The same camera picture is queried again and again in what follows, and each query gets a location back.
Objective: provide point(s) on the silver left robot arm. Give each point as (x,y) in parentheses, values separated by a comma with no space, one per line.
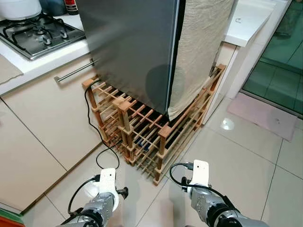
(97,208)

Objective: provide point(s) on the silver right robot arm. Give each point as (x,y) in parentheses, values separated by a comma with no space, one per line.
(213,208)

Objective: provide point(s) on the grey mini fridge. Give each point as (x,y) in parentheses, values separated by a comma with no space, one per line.
(128,47)

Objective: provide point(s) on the wooden slatted rack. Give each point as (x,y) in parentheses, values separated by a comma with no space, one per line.
(164,131)

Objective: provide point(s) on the pink floor mat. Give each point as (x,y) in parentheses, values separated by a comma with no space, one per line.
(260,116)

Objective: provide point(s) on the beige kitchen cabinet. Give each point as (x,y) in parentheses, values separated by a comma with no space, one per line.
(38,132)

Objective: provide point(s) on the stacked coloured plastic sheets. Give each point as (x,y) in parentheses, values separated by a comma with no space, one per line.
(7,221)

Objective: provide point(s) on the crinkled beige cloth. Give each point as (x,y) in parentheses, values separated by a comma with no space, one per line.
(199,47)

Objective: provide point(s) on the beige counter mat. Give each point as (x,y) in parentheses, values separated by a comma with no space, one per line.
(8,71)

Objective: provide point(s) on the white side cabinet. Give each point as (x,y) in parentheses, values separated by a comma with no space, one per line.
(246,23)

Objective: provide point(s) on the steel gas stove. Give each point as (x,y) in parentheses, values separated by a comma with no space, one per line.
(38,35)

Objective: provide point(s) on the dark bottle with red label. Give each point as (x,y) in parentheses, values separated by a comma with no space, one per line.
(71,5)

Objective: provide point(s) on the dark blue jar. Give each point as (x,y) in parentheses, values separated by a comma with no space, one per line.
(53,5)

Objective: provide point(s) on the white cooking pot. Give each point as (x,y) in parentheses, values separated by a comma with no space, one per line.
(19,7)

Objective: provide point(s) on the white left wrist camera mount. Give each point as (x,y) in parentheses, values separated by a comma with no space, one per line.
(108,182)

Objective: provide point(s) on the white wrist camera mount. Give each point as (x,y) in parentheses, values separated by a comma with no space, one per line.
(108,182)
(200,172)

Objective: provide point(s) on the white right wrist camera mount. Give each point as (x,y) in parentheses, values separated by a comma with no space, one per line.
(200,172)

